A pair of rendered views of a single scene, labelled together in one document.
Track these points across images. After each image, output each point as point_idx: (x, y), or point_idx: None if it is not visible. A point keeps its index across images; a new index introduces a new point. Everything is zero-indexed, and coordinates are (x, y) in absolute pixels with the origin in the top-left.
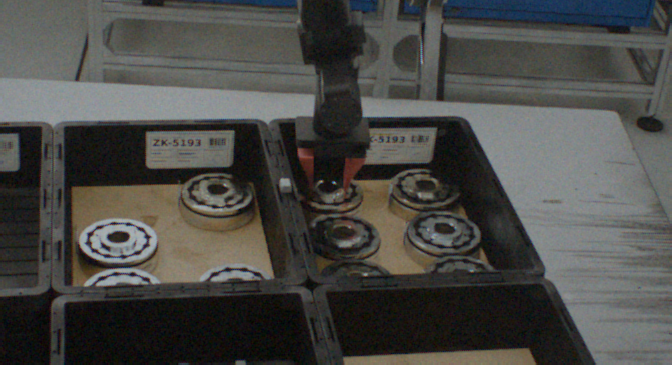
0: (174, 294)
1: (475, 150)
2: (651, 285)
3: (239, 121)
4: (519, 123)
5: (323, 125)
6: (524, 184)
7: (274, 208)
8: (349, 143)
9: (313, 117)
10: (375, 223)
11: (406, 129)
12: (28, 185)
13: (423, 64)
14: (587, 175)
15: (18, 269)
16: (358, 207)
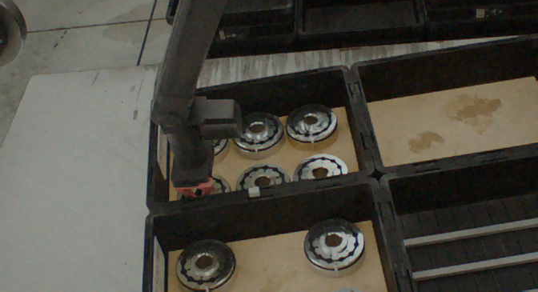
0: (402, 250)
1: (200, 91)
2: (229, 77)
3: (150, 229)
4: (34, 125)
5: (201, 155)
6: (113, 126)
7: (264, 207)
8: (210, 148)
9: (190, 161)
10: (226, 175)
11: (159, 131)
12: None
13: None
14: (107, 95)
15: None
16: None
